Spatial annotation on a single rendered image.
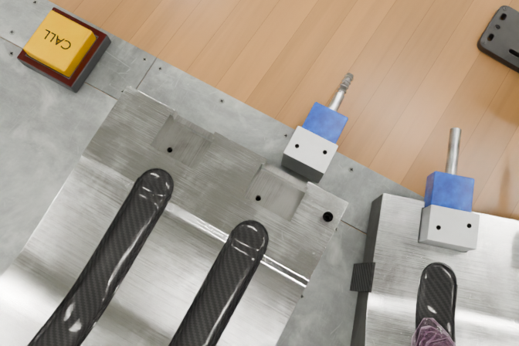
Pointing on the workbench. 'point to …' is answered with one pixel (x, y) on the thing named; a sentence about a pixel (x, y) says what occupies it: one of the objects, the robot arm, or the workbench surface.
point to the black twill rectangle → (362, 277)
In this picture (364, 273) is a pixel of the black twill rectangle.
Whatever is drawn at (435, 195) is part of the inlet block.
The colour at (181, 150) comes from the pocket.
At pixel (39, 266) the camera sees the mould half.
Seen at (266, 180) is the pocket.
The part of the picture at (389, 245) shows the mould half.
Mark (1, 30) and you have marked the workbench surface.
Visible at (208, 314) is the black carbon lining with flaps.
